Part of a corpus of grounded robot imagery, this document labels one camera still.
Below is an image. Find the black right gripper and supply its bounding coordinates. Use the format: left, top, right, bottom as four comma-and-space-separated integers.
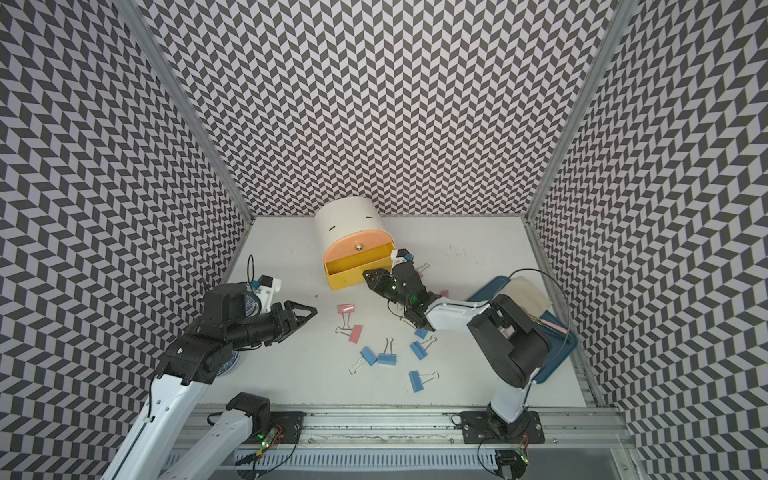
361, 268, 411, 309

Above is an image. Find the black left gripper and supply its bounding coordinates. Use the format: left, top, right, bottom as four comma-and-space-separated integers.
227, 300, 318, 351

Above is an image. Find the yellow drawer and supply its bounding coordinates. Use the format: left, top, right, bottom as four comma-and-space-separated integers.
323, 242, 395, 291

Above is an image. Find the orange top drawer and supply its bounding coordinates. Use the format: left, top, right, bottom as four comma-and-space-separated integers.
323, 229, 394, 263

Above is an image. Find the white round drawer cabinet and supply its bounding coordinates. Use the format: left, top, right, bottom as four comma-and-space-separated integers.
314, 196, 385, 250

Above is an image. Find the blue binder clip low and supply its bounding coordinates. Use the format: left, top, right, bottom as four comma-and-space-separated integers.
377, 337, 397, 366

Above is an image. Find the blue binder clip bottom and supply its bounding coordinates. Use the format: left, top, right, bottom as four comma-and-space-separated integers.
408, 371, 440, 393

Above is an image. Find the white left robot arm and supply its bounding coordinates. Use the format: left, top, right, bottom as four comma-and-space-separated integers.
104, 279, 317, 479

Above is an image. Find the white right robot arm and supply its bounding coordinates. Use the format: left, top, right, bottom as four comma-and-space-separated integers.
363, 254, 552, 442

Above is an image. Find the pink binder clip far right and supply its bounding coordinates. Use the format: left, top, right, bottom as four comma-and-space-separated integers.
416, 263, 430, 277

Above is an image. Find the pink binder clip lower left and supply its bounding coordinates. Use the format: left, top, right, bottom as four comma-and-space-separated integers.
335, 325, 363, 344

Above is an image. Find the blue binder clip lower left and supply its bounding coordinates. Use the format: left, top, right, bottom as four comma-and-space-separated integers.
348, 347, 378, 375

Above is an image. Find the blue binder clip mid right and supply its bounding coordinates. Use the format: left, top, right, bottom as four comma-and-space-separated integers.
410, 336, 437, 360

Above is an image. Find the blue patterned bowl far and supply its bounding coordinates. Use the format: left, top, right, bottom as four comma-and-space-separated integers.
243, 290, 263, 318

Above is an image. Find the blue patterned bowl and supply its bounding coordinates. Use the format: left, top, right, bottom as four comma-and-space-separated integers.
243, 290, 263, 318
217, 351, 240, 376

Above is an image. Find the blue patterned bowl near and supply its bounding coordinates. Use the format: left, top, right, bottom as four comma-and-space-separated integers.
217, 351, 240, 376

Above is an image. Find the beige cloth napkin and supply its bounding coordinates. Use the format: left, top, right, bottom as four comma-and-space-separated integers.
500, 277, 552, 318

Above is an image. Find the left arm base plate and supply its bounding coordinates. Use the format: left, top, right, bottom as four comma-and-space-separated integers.
255, 411, 305, 448

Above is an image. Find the pink handled utensil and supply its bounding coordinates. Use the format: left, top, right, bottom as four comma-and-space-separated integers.
539, 319, 570, 335

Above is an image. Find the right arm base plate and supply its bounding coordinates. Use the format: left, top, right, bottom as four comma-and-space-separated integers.
458, 410, 545, 445

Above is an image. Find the aluminium front rail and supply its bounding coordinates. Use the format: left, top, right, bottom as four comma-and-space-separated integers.
280, 406, 634, 450

